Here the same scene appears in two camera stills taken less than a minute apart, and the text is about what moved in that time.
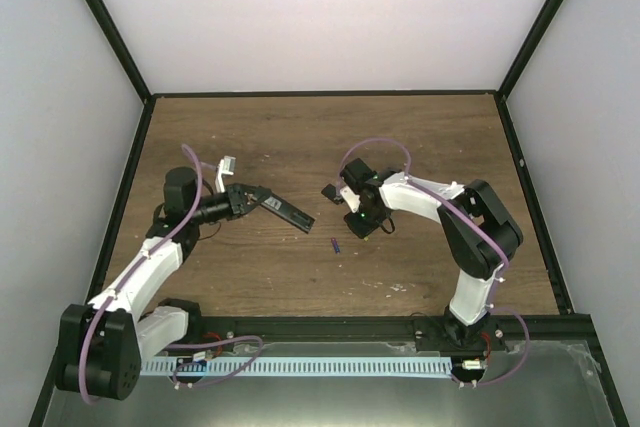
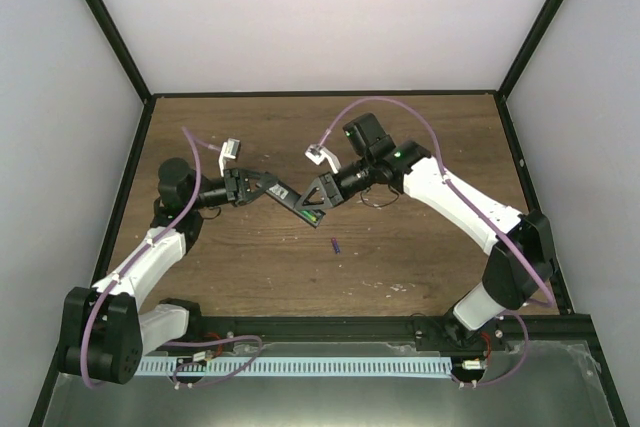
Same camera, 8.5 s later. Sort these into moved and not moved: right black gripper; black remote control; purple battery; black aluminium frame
Moved: black remote control; right black gripper
Not moved: purple battery; black aluminium frame
